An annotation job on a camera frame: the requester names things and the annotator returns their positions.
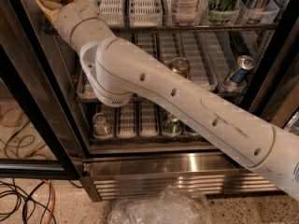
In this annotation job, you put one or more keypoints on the green can bottom front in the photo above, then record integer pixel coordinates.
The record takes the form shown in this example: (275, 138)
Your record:
(171, 125)

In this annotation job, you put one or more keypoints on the blue silver can middle shelf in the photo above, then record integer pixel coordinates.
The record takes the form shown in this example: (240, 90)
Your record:
(244, 65)

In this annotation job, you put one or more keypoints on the white labelled can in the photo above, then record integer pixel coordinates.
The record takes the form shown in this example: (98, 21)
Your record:
(185, 12)

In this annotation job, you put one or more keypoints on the blue can bottom shelf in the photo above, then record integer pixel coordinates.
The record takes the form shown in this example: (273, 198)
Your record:
(190, 131)

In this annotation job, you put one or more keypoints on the silver can bottom shelf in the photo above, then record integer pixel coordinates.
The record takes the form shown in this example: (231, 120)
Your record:
(101, 126)

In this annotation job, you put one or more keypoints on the clear plastic bag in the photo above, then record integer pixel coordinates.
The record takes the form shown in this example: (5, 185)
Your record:
(170, 206)

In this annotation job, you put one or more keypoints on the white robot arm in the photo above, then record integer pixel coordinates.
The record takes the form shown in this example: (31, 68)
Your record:
(118, 70)

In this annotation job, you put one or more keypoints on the right glass fridge door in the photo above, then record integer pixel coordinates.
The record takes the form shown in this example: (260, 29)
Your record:
(273, 92)

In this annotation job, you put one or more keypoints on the gold can middle shelf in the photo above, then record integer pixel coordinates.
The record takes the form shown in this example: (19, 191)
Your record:
(181, 66)

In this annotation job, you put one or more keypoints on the left glass fridge door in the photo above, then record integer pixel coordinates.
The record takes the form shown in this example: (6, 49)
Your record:
(34, 68)

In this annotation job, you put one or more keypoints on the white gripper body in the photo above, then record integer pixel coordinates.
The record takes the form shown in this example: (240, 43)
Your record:
(71, 15)

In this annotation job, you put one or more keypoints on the glass fridge door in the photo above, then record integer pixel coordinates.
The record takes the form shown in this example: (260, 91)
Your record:
(34, 68)
(273, 92)

